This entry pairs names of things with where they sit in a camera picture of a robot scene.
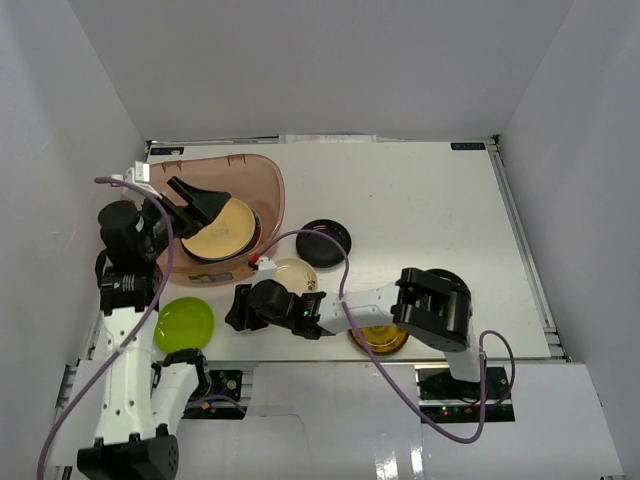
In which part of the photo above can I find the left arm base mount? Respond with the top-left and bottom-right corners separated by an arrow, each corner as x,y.
205,369 -> 243,401

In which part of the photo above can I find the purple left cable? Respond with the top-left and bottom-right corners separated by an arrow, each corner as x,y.
35,175 -> 176,480

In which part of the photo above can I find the dark teal ceramic plate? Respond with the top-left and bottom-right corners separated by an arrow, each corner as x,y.
251,208 -> 263,249

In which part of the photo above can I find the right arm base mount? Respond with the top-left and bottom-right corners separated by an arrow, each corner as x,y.
416,367 -> 515,424

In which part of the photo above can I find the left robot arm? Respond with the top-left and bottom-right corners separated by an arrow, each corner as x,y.
76,177 -> 231,479

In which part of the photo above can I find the black glossy plate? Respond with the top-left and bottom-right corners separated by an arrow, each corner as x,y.
295,219 -> 352,269

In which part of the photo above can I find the black plate with iridescent rim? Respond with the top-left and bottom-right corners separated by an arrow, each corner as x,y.
428,269 -> 472,299

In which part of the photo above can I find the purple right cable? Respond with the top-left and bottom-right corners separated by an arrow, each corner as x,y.
259,228 -> 516,445

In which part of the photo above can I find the purple cable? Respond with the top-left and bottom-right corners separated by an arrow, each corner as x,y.
259,228 -> 516,445
35,175 -> 176,480

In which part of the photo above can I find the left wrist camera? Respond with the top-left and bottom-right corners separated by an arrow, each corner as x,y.
111,161 -> 151,187

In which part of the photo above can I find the brown and yellow patterned plate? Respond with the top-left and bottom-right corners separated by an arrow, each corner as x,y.
348,325 -> 409,356

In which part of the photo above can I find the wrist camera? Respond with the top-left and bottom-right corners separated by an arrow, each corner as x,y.
249,254 -> 277,278
111,161 -> 151,187

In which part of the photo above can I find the lime green plate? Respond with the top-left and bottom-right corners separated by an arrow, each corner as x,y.
154,297 -> 215,354

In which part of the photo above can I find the cream plate with black patch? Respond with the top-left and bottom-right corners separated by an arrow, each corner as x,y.
274,258 -> 318,296

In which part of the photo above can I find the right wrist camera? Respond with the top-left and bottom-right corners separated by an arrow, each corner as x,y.
249,254 -> 277,278

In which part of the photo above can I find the pink translucent plastic bin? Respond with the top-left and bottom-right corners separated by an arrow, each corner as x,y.
150,154 -> 285,287

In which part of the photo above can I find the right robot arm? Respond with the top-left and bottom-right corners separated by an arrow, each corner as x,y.
225,268 -> 488,399

